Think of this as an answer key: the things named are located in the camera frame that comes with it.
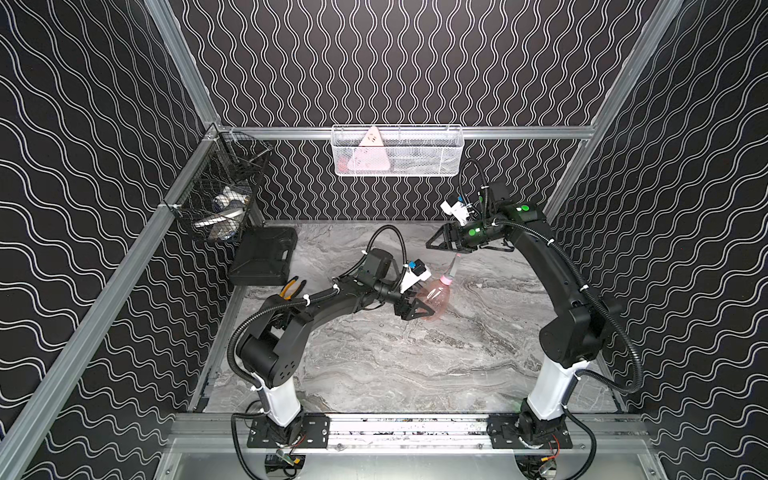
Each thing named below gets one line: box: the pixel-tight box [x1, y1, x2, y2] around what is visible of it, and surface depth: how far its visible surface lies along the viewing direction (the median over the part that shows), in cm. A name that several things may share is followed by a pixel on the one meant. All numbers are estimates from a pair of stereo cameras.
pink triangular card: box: [347, 126, 391, 171], surface depth 91 cm
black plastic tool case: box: [228, 226, 298, 286], surface depth 106 cm
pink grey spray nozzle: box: [440, 253, 462, 285], surface depth 78 cm
